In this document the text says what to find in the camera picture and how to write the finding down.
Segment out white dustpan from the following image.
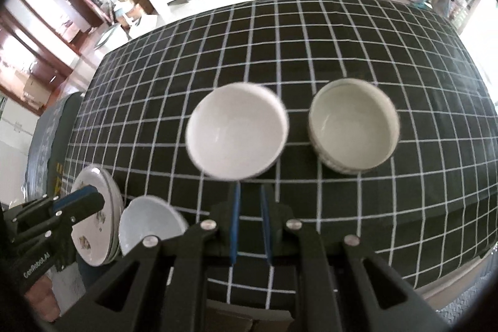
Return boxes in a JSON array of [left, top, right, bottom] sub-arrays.
[[128, 10, 159, 34]]

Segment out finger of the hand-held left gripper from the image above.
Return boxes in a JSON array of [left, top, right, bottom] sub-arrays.
[[50, 222, 81, 273], [12, 184, 106, 232]]

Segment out dark chair with patterned cloth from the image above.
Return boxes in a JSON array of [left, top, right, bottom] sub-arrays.
[[26, 91, 98, 208]]

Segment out plain white bowl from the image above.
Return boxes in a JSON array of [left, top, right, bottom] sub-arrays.
[[186, 82, 290, 183]]

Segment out light blue floral bowl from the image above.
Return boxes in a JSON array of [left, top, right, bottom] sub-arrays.
[[118, 195, 190, 259]]

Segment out white plate with bird print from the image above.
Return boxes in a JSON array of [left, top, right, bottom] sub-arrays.
[[72, 166, 118, 267]]

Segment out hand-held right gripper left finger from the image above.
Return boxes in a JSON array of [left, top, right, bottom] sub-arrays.
[[83, 184, 240, 332]]

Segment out white mop bucket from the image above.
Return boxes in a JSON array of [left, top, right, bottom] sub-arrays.
[[91, 23, 132, 52]]

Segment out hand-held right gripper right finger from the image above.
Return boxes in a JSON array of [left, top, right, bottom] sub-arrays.
[[261, 184, 448, 332]]

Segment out dotted pattern bowl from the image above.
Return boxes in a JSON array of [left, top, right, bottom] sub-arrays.
[[308, 78, 401, 175]]

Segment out black checked tablecloth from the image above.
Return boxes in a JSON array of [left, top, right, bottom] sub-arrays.
[[64, 0, 498, 311]]

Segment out person's left hand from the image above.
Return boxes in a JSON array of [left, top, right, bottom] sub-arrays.
[[23, 273, 62, 322]]

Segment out brown wooden door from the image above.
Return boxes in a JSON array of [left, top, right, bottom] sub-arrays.
[[0, 11, 74, 111]]

